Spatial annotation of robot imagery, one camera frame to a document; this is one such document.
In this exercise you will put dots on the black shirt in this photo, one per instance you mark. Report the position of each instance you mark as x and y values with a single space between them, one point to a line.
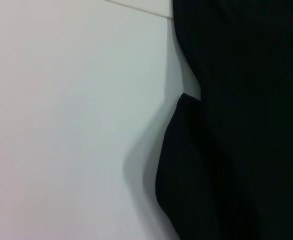
241 130

